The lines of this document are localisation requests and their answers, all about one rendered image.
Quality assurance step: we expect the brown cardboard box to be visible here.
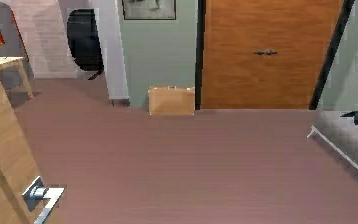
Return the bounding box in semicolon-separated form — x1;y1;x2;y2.
148;85;196;116

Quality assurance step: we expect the brown wooden room door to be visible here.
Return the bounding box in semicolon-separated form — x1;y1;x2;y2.
200;0;345;110

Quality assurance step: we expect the black office chair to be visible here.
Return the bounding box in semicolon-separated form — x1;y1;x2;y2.
66;8;105;81

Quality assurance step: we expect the light wooden table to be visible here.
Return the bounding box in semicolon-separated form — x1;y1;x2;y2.
0;56;35;100

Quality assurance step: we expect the light wooden open door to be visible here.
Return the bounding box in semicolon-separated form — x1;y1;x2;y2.
0;53;65;224

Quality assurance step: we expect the dark door handle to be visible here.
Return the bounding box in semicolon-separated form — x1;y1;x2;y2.
252;49;279;57

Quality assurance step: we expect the framed grey wall picture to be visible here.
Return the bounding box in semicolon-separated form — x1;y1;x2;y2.
121;0;177;21

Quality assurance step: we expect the silver lever door handle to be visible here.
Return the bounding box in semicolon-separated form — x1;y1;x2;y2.
21;175;66;224

